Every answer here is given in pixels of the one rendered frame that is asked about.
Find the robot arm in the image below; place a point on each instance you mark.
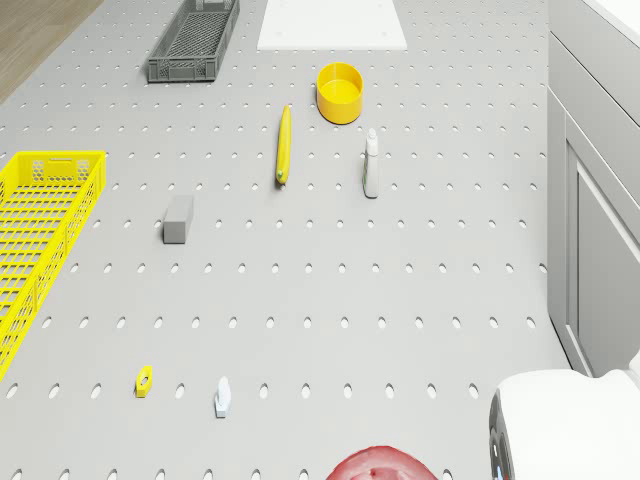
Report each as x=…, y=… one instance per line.
x=565, y=425

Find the small white bottle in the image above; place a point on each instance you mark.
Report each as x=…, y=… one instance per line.
x=371, y=170

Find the banana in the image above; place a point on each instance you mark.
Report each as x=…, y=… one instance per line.
x=284, y=145

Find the yellow bowl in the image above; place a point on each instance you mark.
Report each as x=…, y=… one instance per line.
x=340, y=107

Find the grey cube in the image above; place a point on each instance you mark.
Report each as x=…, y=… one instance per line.
x=177, y=222

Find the white bolt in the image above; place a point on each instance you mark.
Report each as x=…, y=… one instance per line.
x=222, y=397

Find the white board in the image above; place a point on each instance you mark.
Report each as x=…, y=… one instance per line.
x=330, y=25

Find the dark grey basket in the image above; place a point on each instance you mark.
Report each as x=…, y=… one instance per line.
x=182, y=70

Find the yellow nut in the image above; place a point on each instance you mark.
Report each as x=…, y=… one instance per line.
x=141, y=387

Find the red plate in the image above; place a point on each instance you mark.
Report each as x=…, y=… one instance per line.
x=380, y=465

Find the yellow basket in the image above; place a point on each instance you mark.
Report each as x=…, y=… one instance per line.
x=55, y=165

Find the white cabinet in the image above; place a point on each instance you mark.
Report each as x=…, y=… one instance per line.
x=600, y=200

